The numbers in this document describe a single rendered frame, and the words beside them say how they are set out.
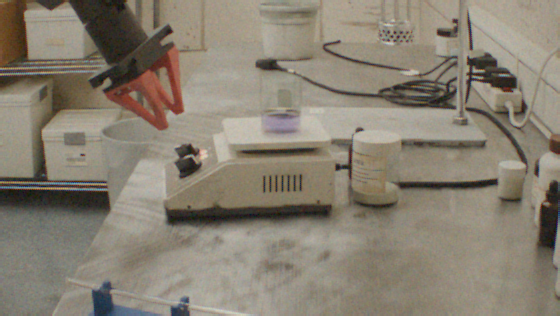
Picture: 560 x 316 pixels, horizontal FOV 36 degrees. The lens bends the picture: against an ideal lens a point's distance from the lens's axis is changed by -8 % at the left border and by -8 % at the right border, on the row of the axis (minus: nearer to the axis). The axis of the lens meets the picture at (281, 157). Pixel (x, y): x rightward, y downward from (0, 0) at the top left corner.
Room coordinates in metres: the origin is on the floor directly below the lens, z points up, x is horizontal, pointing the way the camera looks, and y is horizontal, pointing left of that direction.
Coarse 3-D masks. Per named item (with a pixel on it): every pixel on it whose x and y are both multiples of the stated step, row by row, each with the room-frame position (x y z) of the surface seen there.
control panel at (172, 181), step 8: (200, 144) 1.11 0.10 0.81; (208, 144) 1.09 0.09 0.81; (200, 152) 1.08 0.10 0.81; (208, 152) 1.06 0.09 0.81; (200, 160) 1.04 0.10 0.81; (208, 160) 1.03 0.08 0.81; (216, 160) 1.01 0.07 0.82; (168, 168) 1.08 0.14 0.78; (176, 168) 1.07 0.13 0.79; (200, 168) 1.02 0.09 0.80; (168, 176) 1.05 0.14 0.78; (176, 176) 1.04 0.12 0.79; (192, 176) 1.00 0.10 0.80; (168, 184) 1.02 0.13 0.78; (176, 184) 1.01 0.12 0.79; (168, 192) 0.99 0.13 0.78
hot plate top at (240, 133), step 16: (224, 128) 1.07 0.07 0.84; (240, 128) 1.07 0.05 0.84; (256, 128) 1.07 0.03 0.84; (304, 128) 1.07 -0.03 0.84; (320, 128) 1.07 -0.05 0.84; (240, 144) 1.00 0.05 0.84; (256, 144) 1.01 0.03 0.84; (272, 144) 1.01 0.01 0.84; (288, 144) 1.01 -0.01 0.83; (304, 144) 1.01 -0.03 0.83; (320, 144) 1.01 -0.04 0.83
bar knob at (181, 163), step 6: (186, 156) 1.02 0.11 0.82; (192, 156) 1.02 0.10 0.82; (174, 162) 1.03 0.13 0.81; (180, 162) 1.02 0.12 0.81; (186, 162) 1.02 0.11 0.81; (192, 162) 1.02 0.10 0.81; (198, 162) 1.02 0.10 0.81; (180, 168) 1.03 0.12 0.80; (186, 168) 1.02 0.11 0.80; (192, 168) 1.02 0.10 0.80; (198, 168) 1.02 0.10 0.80; (180, 174) 1.02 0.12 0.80; (186, 174) 1.01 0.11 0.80
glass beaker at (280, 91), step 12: (264, 72) 1.07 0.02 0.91; (276, 72) 1.08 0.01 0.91; (288, 72) 1.07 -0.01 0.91; (300, 72) 1.06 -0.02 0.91; (264, 84) 1.04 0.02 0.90; (276, 84) 1.03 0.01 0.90; (288, 84) 1.03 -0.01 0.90; (300, 84) 1.04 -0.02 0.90; (264, 96) 1.04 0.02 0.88; (276, 96) 1.03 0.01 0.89; (288, 96) 1.03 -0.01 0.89; (300, 96) 1.04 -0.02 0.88; (264, 108) 1.04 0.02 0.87; (276, 108) 1.03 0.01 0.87; (288, 108) 1.03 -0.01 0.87; (300, 108) 1.04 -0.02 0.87; (264, 120) 1.04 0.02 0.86; (276, 120) 1.03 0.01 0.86; (288, 120) 1.03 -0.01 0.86; (300, 120) 1.04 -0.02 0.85; (264, 132) 1.04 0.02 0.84; (276, 132) 1.03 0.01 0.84; (288, 132) 1.03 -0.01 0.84; (300, 132) 1.04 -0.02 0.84
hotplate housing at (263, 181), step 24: (216, 144) 1.07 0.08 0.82; (216, 168) 1.00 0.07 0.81; (240, 168) 1.00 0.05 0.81; (264, 168) 1.00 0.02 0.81; (288, 168) 1.00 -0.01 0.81; (312, 168) 1.01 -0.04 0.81; (336, 168) 1.10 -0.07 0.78; (192, 192) 0.99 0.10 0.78; (216, 192) 0.99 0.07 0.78; (240, 192) 1.00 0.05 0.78; (264, 192) 1.00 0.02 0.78; (288, 192) 1.00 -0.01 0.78; (312, 192) 1.01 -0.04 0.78; (168, 216) 0.99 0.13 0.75
